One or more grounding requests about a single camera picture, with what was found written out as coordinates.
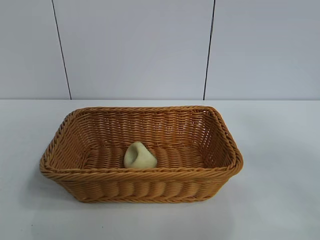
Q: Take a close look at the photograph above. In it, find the pale yellow egg yolk pastry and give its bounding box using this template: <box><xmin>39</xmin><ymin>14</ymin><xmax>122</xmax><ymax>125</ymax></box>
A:
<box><xmin>123</xmin><ymin>141</ymin><xmax>158</xmax><ymax>169</ymax></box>

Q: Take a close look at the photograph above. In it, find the tan woven wicker basket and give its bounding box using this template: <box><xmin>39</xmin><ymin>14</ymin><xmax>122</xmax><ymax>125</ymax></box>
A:
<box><xmin>38</xmin><ymin>105</ymin><xmax>244</xmax><ymax>204</ymax></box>

